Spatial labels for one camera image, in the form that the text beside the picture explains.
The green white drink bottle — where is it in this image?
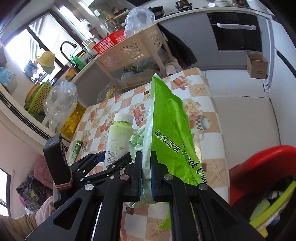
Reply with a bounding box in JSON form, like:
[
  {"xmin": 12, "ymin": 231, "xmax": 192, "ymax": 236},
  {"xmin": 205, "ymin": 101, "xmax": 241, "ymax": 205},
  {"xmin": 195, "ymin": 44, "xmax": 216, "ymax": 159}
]
[{"xmin": 103, "ymin": 113, "xmax": 133, "ymax": 170}]

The green plastic bag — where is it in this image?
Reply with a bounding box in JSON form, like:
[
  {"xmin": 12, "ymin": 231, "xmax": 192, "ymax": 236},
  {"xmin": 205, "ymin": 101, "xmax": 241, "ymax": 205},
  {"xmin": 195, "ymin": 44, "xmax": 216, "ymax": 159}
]
[{"xmin": 125, "ymin": 73, "xmax": 209, "ymax": 230}]

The black trash bin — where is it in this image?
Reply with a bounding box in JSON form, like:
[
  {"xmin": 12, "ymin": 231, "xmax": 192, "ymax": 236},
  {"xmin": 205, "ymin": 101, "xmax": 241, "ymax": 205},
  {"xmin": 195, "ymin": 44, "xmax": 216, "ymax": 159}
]
[{"xmin": 232, "ymin": 176, "xmax": 295, "ymax": 240}]

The black kitchen faucet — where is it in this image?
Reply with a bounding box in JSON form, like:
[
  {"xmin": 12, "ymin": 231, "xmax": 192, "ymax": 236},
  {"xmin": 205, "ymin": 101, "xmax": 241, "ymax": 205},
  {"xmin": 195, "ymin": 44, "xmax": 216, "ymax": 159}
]
[{"xmin": 60, "ymin": 41, "xmax": 77, "ymax": 66}]

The green tube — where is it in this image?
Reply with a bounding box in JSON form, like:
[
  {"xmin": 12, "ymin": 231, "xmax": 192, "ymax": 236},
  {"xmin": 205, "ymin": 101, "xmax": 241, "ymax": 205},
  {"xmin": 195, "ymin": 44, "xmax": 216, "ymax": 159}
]
[{"xmin": 68, "ymin": 140, "xmax": 83, "ymax": 166}]

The gold foil bag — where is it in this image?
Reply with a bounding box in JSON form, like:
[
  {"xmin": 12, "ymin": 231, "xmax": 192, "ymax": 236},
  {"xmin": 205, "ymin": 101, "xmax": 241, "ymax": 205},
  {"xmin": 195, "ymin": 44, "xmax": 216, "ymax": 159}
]
[{"xmin": 60, "ymin": 102, "xmax": 86, "ymax": 139}]

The yellow sponge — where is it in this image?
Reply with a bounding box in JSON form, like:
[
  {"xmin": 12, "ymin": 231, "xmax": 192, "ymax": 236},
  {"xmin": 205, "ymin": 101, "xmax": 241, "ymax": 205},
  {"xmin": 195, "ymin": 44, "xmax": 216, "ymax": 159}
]
[{"xmin": 249, "ymin": 180, "xmax": 295, "ymax": 229}]

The crumpled clear plastic bag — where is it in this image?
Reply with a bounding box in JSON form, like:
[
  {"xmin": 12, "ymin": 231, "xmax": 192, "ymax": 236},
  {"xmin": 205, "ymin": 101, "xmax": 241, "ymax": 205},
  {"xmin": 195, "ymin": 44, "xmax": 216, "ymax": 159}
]
[{"xmin": 43, "ymin": 81, "xmax": 78, "ymax": 133}]

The green yellow plastic basket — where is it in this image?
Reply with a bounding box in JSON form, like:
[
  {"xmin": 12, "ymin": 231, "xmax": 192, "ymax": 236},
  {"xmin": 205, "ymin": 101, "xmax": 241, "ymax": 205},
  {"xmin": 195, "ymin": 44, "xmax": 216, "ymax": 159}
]
[{"xmin": 24, "ymin": 80, "xmax": 53, "ymax": 115}]

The red plastic stool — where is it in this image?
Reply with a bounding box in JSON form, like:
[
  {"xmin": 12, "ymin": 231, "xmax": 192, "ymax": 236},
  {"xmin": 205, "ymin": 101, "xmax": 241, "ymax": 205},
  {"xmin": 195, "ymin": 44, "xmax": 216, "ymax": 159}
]
[{"xmin": 229, "ymin": 145, "xmax": 295, "ymax": 206}]

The yellow bowl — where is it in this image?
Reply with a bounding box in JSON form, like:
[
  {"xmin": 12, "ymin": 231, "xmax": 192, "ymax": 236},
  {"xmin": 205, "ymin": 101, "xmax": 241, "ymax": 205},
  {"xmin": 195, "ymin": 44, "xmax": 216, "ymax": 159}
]
[{"xmin": 36, "ymin": 51, "xmax": 55, "ymax": 67}]

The beige perforated plastic rack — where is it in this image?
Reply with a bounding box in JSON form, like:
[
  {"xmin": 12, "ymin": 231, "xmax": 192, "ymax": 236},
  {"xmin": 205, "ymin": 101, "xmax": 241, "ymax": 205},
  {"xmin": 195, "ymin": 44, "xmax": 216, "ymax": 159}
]
[{"xmin": 94, "ymin": 24, "xmax": 173, "ymax": 88}]

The red plastic basket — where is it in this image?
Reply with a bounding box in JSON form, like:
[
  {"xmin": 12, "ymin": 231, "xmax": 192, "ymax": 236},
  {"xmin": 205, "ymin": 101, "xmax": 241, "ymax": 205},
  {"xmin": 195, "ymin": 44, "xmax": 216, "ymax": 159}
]
[{"xmin": 92, "ymin": 30, "xmax": 125, "ymax": 55}]

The clear plastic bag on rack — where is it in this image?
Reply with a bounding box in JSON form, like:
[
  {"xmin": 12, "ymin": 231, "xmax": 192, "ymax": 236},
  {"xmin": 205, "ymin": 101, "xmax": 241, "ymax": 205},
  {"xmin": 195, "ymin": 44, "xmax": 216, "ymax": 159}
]
[{"xmin": 124, "ymin": 6, "xmax": 155, "ymax": 38}]

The white refrigerator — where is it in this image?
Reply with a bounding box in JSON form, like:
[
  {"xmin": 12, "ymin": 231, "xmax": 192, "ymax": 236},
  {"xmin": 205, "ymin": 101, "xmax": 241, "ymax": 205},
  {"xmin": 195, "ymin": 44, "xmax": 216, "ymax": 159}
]
[{"xmin": 262, "ymin": 1, "xmax": 295, "ymax": 146}]

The cardboard box on floor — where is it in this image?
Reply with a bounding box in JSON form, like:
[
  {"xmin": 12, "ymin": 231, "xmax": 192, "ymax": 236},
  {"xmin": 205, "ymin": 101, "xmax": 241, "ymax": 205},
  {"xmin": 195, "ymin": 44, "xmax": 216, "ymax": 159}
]
[{"xmin": 246, "ymin": 53, "xmax": 268, "ymax": 79}]

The pot on stove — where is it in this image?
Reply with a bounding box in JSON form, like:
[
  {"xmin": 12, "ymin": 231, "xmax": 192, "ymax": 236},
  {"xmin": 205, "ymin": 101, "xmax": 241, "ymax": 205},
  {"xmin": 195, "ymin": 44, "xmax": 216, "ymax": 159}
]
[{"xmin": 175, "ymin": 0, "xmax": 193, "ymax": 11}]

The black built-in oven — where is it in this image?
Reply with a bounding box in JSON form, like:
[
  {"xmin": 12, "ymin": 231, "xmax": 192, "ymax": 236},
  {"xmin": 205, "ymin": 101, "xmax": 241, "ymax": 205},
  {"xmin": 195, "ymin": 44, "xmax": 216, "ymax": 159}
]
[{"xmin": 207, "ymin": 12, "xmax": 262, "ymax": 52}]

